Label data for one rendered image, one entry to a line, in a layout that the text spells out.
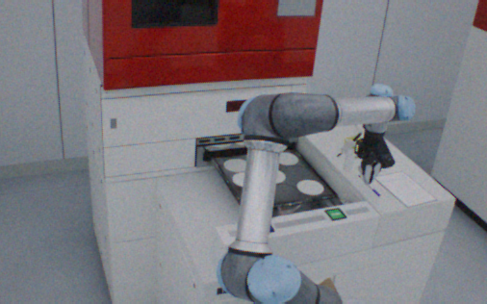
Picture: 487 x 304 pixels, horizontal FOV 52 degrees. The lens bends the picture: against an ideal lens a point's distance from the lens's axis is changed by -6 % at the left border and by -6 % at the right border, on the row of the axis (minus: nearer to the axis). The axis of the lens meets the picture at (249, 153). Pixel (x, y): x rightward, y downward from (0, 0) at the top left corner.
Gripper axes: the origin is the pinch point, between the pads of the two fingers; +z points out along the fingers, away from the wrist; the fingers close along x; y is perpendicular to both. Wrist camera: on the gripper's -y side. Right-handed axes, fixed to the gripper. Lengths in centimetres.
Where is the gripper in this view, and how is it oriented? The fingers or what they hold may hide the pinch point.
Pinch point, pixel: (369, 182)
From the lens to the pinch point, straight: 189.2
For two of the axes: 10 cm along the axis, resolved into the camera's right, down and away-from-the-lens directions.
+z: -0.5, 8.7, 4.9
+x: -9.2, 1.5, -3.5
